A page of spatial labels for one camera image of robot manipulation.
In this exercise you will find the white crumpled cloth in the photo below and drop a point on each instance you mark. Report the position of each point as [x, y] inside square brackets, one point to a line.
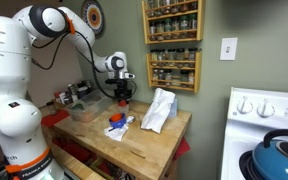
[157, 113]

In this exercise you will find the black stove burner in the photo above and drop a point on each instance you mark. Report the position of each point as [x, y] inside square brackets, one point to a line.
[245, 166]

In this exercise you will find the spice jar red lid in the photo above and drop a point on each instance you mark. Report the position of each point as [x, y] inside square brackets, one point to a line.
[57, 97]

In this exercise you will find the white wall power outlet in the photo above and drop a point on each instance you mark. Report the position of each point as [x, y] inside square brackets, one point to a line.
[111, 77]

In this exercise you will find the small clear plastic container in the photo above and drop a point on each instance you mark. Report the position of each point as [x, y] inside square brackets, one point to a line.
[123, 111]

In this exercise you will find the red silicone mat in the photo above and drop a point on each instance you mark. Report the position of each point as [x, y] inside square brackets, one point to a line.
[55, 118]

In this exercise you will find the orange bowl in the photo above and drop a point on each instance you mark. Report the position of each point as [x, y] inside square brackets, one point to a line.
[117, 117]

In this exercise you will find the white spice shaker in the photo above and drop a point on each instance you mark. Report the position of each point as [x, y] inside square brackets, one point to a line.
[64, 98]

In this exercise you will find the red square plastic lid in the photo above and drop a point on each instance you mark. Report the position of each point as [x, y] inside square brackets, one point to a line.
[123, 103]

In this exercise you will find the white wall light switch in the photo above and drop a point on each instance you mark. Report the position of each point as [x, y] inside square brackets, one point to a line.
[228, 49]

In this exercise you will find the blue bowl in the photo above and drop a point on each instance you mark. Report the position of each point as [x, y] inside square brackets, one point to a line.
[118, 124]

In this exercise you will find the steel and white grinder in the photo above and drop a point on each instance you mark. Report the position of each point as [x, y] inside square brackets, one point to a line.
[72, 90]

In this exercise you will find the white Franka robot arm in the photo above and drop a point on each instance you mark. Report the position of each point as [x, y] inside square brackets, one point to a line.
[4, 116]

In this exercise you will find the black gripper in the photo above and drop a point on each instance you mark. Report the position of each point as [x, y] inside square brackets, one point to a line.
[123, 90]

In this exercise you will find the red hanging cloth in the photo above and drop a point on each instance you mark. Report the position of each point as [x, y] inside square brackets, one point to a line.
[182, 148]

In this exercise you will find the patterned decorative wall plate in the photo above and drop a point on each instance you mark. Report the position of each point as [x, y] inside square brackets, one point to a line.
[94, 16]

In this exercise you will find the wooden wall spice rack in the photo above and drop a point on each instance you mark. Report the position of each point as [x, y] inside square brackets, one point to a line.
[174, 87]
[172, 40]

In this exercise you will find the white stove knob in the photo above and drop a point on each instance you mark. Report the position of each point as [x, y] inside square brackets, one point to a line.
[244, 106]
[265, 108]

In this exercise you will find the pale blue box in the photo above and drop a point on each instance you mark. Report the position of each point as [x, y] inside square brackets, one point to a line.
[173, 108]

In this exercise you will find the white electric stove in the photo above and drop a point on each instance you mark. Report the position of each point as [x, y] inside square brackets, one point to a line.
[250, 133]

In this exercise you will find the wooden butcher block table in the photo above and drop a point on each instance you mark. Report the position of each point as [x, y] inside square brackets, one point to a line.
[144, 146]

